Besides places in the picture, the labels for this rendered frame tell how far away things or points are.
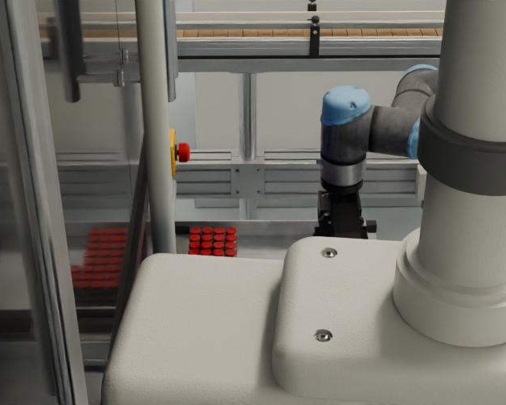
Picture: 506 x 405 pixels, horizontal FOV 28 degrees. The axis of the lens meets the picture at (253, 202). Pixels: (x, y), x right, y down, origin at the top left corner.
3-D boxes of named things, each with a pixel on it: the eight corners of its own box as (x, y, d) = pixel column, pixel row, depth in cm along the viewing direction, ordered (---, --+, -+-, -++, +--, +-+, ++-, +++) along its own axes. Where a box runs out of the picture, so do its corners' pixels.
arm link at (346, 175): (369, 165, 161) (317, 166, 161) (367, 190, 164) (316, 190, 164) (364, 141, 167) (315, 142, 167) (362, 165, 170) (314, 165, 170)
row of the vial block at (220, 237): (210, 307, 178) (210, 287, 175) (214, 246, 193) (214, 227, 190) (223, 307, 178) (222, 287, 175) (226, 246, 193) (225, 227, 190)
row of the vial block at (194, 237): (185, 307, 178) (184, 287, 175) (190, 246, 193) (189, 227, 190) (197, 307, 178) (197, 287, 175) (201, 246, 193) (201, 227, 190)
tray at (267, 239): (181, 323, 175) (181, 308, 173) (189, 235, 196) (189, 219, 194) (377, 323, 175) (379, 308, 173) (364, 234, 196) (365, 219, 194)
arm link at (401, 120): (450, 94, 161) (382, 86, 164) (441, 128, 152) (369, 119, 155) (445, 137, 166) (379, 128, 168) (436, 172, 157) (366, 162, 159)
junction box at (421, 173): (416, 201, 281) (419, 173, 276) (414, 190, 285) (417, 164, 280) (459, 200, 281) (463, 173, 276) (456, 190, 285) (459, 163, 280)
